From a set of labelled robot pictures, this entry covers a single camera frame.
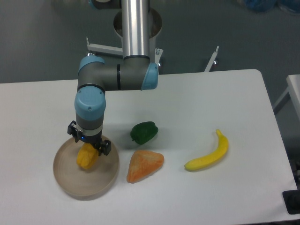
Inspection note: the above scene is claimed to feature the green bell pepper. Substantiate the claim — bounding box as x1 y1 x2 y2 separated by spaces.
130 121 159 145

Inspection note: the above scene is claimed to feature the black device at table edge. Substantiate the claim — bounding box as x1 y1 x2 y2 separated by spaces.
282 189 300 215

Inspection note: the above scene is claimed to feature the yellow banana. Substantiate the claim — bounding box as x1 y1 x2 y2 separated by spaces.
184 129 229 172

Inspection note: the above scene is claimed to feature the beige round plate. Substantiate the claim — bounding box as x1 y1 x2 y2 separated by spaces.
53 138 120 199

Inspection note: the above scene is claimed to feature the yellow bell pepper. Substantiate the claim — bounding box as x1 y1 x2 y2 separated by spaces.
76 143 98 170

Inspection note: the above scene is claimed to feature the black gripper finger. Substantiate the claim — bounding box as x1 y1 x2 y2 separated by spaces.
93 139 111 156
67 120 80 143

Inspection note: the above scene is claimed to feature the orange triangular bread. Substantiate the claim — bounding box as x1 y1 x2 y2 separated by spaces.
127 150 165 183

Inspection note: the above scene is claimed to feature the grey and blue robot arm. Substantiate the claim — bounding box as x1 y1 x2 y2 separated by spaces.
67 0 158 156

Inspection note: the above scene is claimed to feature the white side table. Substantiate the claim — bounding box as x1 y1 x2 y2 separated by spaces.
273 74 300 188

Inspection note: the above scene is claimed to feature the blue plastic bag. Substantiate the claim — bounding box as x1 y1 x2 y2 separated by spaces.
237 0 300 16

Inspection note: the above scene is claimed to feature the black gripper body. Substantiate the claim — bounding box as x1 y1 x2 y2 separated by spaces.
76 128 102 147

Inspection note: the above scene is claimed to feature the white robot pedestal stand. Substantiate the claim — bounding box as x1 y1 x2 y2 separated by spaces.
86 8 219 74

